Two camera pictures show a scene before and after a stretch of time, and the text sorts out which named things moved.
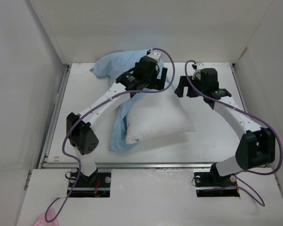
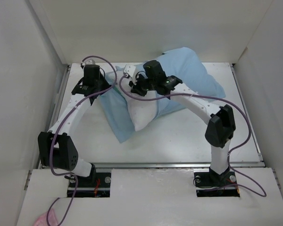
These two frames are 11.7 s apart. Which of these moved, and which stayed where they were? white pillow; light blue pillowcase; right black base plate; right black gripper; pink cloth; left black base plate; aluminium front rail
Moved: right black gripper; light blue pillowcase; white pillow
Stayed: pink cloth; right black base plate; aluminium front rail; left black base plate
